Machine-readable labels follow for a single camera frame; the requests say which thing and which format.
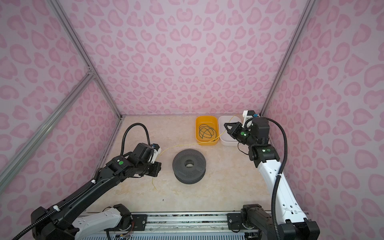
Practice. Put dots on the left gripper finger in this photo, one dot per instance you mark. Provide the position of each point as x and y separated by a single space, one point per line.
157 165
154 173

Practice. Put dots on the aluminium frame diagonal strut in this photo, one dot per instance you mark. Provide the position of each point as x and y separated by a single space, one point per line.
23 155

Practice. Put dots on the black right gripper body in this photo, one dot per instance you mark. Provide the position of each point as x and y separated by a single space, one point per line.
243 134

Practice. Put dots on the white plastic bin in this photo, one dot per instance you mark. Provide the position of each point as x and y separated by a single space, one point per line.
225 138

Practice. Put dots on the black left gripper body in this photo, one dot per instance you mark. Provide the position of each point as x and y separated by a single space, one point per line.
147 167

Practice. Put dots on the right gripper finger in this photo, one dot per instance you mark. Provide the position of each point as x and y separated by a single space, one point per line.
232 131
232 125

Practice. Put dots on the yellow plastic bin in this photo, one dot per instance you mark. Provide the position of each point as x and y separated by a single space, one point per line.
207 130

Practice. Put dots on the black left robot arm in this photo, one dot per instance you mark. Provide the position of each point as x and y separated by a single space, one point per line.
57 222

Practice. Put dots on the dark grey cable spool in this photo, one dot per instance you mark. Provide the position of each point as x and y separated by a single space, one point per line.
189 166

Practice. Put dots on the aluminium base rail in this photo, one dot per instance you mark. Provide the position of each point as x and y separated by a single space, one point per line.
183 226

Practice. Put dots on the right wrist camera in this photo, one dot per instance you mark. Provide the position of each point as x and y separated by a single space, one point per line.
249 114

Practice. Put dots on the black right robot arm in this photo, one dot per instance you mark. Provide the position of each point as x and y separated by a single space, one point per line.
270 180

